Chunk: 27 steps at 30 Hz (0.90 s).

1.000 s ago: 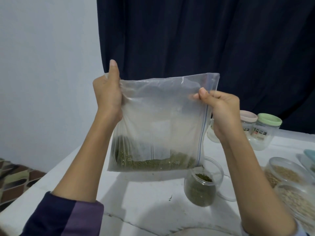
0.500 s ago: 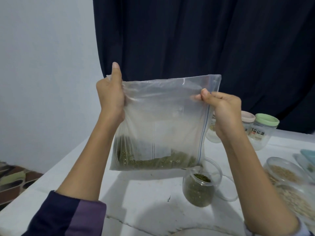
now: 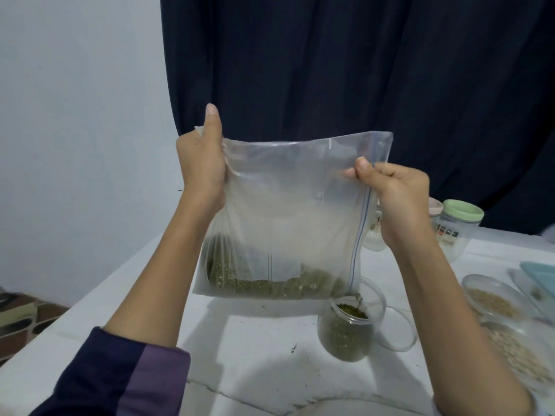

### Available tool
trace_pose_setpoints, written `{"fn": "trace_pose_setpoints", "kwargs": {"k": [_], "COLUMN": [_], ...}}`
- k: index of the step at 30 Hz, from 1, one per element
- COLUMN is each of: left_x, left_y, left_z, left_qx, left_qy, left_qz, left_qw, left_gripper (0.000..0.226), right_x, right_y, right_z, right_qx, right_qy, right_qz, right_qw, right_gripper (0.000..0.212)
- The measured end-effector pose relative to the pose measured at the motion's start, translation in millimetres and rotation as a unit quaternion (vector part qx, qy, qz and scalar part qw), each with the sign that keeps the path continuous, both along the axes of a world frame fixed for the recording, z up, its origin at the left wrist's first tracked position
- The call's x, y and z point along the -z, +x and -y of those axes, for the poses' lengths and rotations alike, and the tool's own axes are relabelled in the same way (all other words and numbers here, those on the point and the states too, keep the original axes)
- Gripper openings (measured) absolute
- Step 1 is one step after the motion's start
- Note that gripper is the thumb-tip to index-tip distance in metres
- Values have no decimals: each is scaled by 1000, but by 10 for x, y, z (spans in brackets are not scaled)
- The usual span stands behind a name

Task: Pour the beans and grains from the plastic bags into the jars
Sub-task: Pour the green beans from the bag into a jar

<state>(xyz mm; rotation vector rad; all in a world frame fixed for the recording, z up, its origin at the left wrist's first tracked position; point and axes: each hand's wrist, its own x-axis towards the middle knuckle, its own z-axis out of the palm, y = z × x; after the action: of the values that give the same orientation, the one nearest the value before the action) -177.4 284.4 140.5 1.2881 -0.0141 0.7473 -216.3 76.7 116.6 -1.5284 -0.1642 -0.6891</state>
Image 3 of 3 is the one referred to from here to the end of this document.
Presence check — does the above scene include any person's left hand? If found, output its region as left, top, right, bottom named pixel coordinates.
left=176, top=103, right=229, bottom=220

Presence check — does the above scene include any person's right hand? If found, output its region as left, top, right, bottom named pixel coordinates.
left=342, top=157, right=433, bottom=255

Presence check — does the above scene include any transparent jar pink lid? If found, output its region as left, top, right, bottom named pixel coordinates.
left=427, top=196, right=446, bottom=224

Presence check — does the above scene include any transparent jar blue lid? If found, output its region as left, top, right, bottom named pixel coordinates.
left=361, top=212, right=388, bottom=253

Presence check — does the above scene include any transparent jar green lid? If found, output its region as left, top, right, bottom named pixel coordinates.
left=432, top=199, right=486, bottom=264

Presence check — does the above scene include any clear bag with green beans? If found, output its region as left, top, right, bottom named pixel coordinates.
left=191, top=129, right=395, bottom=302

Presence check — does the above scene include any clear round lid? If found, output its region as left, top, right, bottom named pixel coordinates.
left=373, top=306, right=420, bottom=354

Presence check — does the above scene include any pile of yellow soybeans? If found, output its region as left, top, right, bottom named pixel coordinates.
left=470, top=290, right=524, bottom=321

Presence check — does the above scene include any pile of green beans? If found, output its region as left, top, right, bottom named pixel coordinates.
left=203, top=238, right=372, bottom=361

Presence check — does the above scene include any person's right forearm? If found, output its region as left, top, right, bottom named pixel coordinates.
left=394, top=231, right=539, bottom=416

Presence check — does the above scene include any person's left forearm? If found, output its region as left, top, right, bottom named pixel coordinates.
left=30, top=203, right=225, bottom=416

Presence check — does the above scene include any dark navy curtain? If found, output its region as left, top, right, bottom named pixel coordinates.
left=160, top=0, right=555, bottom=236

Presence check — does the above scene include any teal lidded plastic container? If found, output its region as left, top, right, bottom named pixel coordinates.
left=517, top=261, right=555, bottom=323

